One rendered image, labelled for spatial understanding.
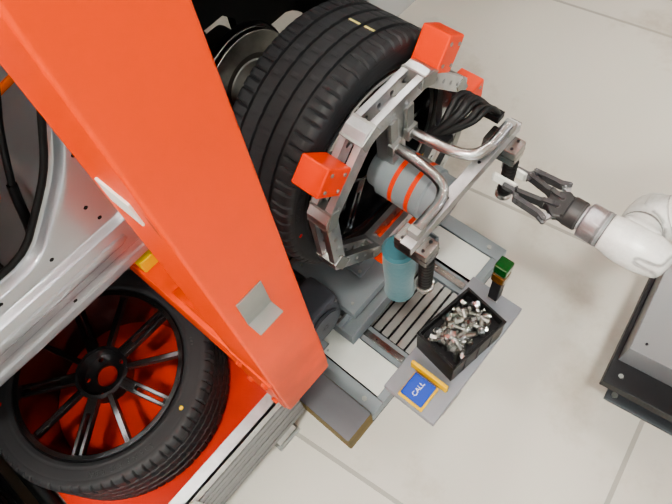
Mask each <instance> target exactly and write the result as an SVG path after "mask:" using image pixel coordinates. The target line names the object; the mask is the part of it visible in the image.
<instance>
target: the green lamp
mask: <svg viewBox="0 0 672 504"><path fill-rule="evenodd" d="M514 264H515V263H514V262H513V261H511V260H509V259H508V258H506V257H505V256H501V258H500V259H499V260H498V261H497V262H496V264H495V265H494V269H493V272H495V273H496V274H498V275H499V276H501V277H502V278H504V279H505V278H506V277H507V276H508V275H509V274H510V272H511V271H512V270H513V267H514Z"/></svg>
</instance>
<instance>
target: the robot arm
mask: <svg viewBox="0 0 672 504"><path fill-rule="evenodd" d="M515 177H516V178H518V179H520V180H522V181H523V182H525V181H526V182H527V181H529V182H530V183H531V184H532V185H534V186H535V187H536V188H538V189H539V190H540V191H541V192H543V193H544V194H545V195H546V196H547V198H546V197H541V196H538V195H536V194H533V193H531V192H528V191H525V190H523V189H520V188H518V184H517V183H515V182H513V181H511V180H510V179H508V178H506V177H504V176H502V175H500V174H499V173H497V172H495V171H494V172H493V173H492V178H491V180H493V181H495V182H497V183H498V184H500V185H502V188H503V189H504V190H506V191H508V192H509V193H511V194H512V195H513V197H512V200H511V201H512V203H514V204H515V205H517V206H518V207H520V208H521V209H523V210H524V211H526V212H527V213H529V214H530V215H532V216H533V217H535V218H536V219H537V221H538V222H539V223H540V224H542V225H543V224H544V223H545V221H547V220H549V219H552V220H557V221H559V222H560V224H562V225H563V226H565V227H567V228H569V229H570V230H574V229H575V233H574V235H575V236H576V237H578V238H580V239H582V240H583V241H585V242H587V243H588V244H590V245H591V246H594V247H595V248H596V249H598V250H599V251H600V252H601V253H602V254H603V255H604V256H605V257H607V258H608V259H609V260H611V261H613V262H614V263H616V264H617V265H619V266H621V267H623V268H625V269H627V270H629V271H631V272H633V273H636V274H638V275H641V276H644V277H648V278H657V277H659V276H660V275H662V274H663V273H664V272H666V271H667V270H668V268H669V267H670V266H671V264H672V245H671V243H670V242H669V241H671V240H672V195H666V194H663V193H649V194H645V195H643V196H641V197H639V198H638V199H636V200H635V201H634V202H633V203H632V204H631V205H630V206H629V207H628V208H627V209H626V210H625V211H624V213H623V214H622V216H619V215H617V214H615V213H614V212H611V211H609V210H608V209H606V208H604V207H602V206H600V205H599V204H594V205H592V207H590V203H589V202H587V201H585V200H583V199H581V198H580V197H575V196H574V195H573V194H572V193H571V188H572V186H573V183H572V182H569V181H564V180H562V179H559V178H557V177H555V176H553V175H551V174H549V173H547V172H545V171H543V170H541V169H538V168H535V169H534V170H533V171H530V172H529V171H527V170H525V169H523V168H522V167H520V166H518V169H517V172H516V176H515ZM548 184H549V185H548ZM550 185H551V186H553V187H551V186H550ZM554 187H555V188H554ZM556 188H557V189H559V190H562V191H558V190H557V189H556ZM531 203H532V204H531ZM533 204H534V205H537V206H539V208H541V209H543V210H546V212H547V214H546V213H545V212H542V211H541V210H540V209H539V208H537V207H536V206H534V205H533Z"/></svg>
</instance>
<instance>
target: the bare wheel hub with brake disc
mask: <svg viewBox="0 0 672 504"><path fill-rule="evenodd" d="M278 35H279V33H278V32H276V31H274V30H272V29H271V28H269V27H266V26H263V25H253V26H249V27H246V28H243V29H241V30H239V31H238V32H236V33H235V34H233V35H232V36H231V37H230V38H229V39H228V40H227V41H226V42H225V43H224V44H223V45H222V46H221V47H220V49H219V50H218V51H217V53H216V54H215V56H214V58H213V59H214V62H215V64H216V67H217V70H218V72H219V75H220V78H221V80H222V83H223V86H224V88H225V91H226V94H227V96H228V99H229V102H230V104H231V107H232V108H233V105H234V103H235V100H237V99H238V98H237V96H238V94H239V92H240V89H241V87H243V86H244V82H245V80H246V78H247V76H249V75H250V71H251V70H252V68H253V67H254V66H255V64H256V62H257V61H258V59H259V58H260V56H263V52H264V51H265V50H266V48H267V47H268V46H269V45H270V44H272V41H273V40H274V39H275V38H276V37H278Z"/></svg>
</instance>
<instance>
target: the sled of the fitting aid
mask: <svg viewBox="0 0 672 504"><path fill-rule="evenodd" d="M429 237H431V238H433V239H434V240H436V241H437V242H439V237H438V236H437V235H435V234H434V233H432V232H431V233H430V234H429ZM391 301H392V300H391V299H389V298H388V297H387V295H386V294H385V290H384V287H383V288H382V289H381V290H380V291H379V292H378V293H377V295H376V296H375V297H374V298H373V299H372V300H371V301H370V303H369V304H368V305H367V306H366V307H365V308H364V309H363V311H362V312H361V313H360V314H359V315H358V316H357V317H356V319H354V318H352V317H351V316H350V315H348V314H347V313H346V312H344V311H343V310H342V309H340V308H339V309H340V315H341V316H342V317H341V318H340V319H339V318H338V321H337V323H336V325H335V326H334V328H333V329H334V330H335V331H337V332H338V333H339V334H340V335H342V336H343V337H344V338H345V339H347V340H348V341H349V342H351V343H352V344H353V345H354V343H356V341H357V340H358V339H359V338H360V337H361V336H362V334H363V333H364V332H365V331H366V330H367V329H368V327H369V326H370V325H371V324H372V323H373V322H374V320H375V319H376V318H377V317H378V316H379V315H380V313H381V312H382V311H383V310H384V309H385V308H386V307H387V305H388V304H389V303H390V302H391Z"/></svg>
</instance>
